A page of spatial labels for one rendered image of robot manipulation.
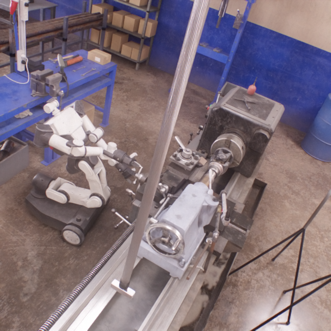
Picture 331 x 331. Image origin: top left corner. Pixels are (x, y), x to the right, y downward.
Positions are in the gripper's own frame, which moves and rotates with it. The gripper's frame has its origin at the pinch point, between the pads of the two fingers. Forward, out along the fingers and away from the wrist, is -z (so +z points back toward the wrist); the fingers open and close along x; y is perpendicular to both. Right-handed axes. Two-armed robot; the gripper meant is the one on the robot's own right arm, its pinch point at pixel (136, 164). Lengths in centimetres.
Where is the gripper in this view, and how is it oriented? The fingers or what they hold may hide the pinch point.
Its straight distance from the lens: 247.2
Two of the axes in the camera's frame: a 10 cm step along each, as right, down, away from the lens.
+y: -4.2, 9.0, 1.4
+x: 2.9, -0.2, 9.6
